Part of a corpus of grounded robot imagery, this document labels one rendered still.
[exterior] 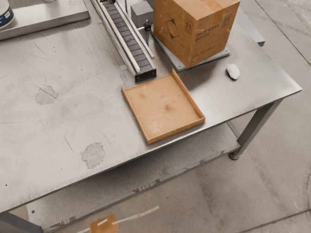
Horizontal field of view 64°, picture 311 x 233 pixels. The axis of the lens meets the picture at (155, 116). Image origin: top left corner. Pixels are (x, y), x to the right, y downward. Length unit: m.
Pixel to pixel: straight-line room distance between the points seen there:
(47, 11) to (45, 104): 0.60
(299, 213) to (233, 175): 0.47
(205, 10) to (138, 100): 0.46
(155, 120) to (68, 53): 0.59
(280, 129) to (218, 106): 1.18
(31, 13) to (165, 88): 0.86
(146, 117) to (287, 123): 1.50
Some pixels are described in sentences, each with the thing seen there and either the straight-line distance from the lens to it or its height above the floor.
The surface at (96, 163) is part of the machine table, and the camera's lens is 0.98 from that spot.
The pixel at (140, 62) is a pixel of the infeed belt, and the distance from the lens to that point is 1.19.
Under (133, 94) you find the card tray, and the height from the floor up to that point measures 0.83.
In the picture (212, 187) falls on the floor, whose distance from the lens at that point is 1.85.
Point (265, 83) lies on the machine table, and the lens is 1.30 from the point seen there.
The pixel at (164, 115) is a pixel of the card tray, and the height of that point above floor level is 0.83.
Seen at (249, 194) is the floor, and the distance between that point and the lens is 1.91.
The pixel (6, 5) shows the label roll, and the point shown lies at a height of 0.96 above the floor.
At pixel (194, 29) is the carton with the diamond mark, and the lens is 1.08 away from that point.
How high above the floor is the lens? 1.72
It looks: 57 degrees down
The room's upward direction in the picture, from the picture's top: 2 degrees clockwise
